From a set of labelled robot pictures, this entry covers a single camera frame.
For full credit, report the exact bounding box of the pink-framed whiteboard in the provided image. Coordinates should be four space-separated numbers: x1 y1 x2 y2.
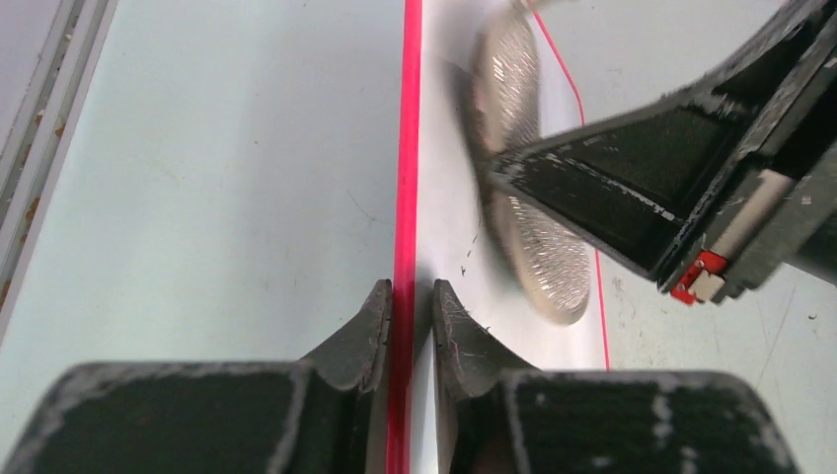
387 1 610 473

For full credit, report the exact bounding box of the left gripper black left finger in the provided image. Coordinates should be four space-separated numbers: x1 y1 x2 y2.
4 279 393 473

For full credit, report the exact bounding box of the grey mesh sponge eraser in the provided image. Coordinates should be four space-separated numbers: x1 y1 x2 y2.
466 1 591 326

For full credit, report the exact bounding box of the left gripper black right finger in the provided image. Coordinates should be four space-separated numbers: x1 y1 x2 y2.
431 279 798 473

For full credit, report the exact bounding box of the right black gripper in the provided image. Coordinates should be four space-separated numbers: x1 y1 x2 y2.
490 1 836 305

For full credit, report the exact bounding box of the aluminium frame rail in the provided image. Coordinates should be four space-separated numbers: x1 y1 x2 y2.
1 1 117 332

